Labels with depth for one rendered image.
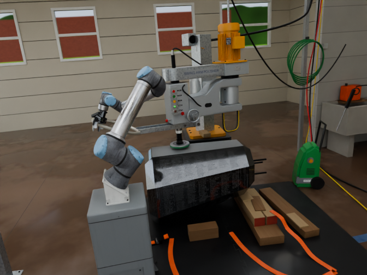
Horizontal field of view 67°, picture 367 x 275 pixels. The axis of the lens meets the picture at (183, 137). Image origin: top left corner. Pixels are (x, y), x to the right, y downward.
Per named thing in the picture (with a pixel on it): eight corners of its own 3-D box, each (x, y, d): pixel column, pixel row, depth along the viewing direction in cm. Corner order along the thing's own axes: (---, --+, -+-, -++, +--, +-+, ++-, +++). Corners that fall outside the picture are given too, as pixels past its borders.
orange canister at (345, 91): (335, 102, 491) (336, 83, 482) (359, 99, 500) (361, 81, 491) (344, 103, 471) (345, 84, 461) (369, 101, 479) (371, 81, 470)
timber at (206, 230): (189, 241, 278) (189, 231, 274) (188, 234, 289) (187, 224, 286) (218, 237, 281) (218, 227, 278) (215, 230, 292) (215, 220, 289)
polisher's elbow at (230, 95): (218, 103, 324) (218, 86, 318) (232, 101, 331) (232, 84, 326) (227, 105, 307) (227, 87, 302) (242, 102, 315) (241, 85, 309)
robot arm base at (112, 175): (126, 193, 194) (134, 182, 193) (102, 179, 188) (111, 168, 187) (125, 181, 212) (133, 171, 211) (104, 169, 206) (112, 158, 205)
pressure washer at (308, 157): (316, 178, 394) (320, 119, 370) (324, 190, 361) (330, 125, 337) (290, 178, 400) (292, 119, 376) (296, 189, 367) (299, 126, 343)
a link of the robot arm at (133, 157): (134, 179, 197) (148, 160, 195) (114, 169, 188) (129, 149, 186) (129, 169, 210) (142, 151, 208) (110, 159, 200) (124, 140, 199)
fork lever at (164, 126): (194, 123, 319) (194, 118, 317) (201, 126, 301) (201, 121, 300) (135, 131, 294) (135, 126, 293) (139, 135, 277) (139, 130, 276)
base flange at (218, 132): (185, 130, 413) (185, 127, 411) (218, 127, 417) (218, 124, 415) (190, 139, 366) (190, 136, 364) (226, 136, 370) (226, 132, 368)
